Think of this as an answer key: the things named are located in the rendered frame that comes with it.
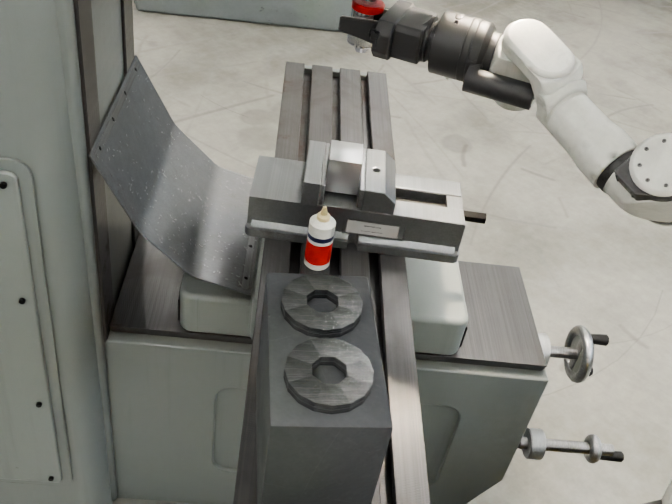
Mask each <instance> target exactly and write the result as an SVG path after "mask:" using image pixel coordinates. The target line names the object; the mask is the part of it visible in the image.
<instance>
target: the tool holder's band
mask: <svg viewBox="0 0 672 504"><path fill-rule="evenodd" d="M352 8H353V9H354V10H355V11H357V12H359V13H362V14H367V15H379V14H382V13H383V12H384V9H385V4H384V2H383V1H382V0H377V3H376V4H372V5H370V4H365V3H363V2H362V1H361V0H352Z"/></svg>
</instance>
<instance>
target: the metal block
mask: <svg viewBox="0 0 672 504"><path fill-rule="evenodd" d="M362 164H363V144H358V143H351V142H344V141H337V140H331V146H330V153H329V161H328V170H327V179H326V187H325V191H329V192H336V193H344V194H351V195H357V192H358V186H359V181H360V175H361V170H362Z"/></svg>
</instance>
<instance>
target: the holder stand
mask: <svg viewBox="0 0 672 504"><path fill-rule="evenodd" d="M392 430H393V423H392V417H391V411H390V405H389V400H388V394H387V388H386V382H385V376H384V370H383V365H382V359H381V353H380V347H379V341H378V335H377V330H376V324H375V318H374V312H373V306H372V300H371V295H370V289H369V283H368V279H367V277H364V276H340V275H326V274H321V273H318V274H293V273H267V275H266V281H265V292H264V302H263V312H262V323H261V333H260V343H259V354H258V364H257V374H256V450H257V504H371V503H372V500H373V496H374V493H375V489H376V486H377V482H378V479H379V475H380V472H381V468H382V465H383V461H384V458H385V454H386V451H387V447H388V444H389V440H390V437H391V433H392Z"/></svg>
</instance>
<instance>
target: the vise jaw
mask: <svg viewBox="0 0 672 504"><path fill-rule="evenodd" d="M395 205H396V182H395V160H394V159H393V158H392V157H391V156H390V155H389V154H388V153H387V152H386V151H382V150H375V149H365V148H363V164H362V170H361V175H360V181H359V186H358V192H357V204H356V207H357V208H361V210H362V211H368V212H375V213H383V214H390V215H393V214H394V210H395Z"/></svg>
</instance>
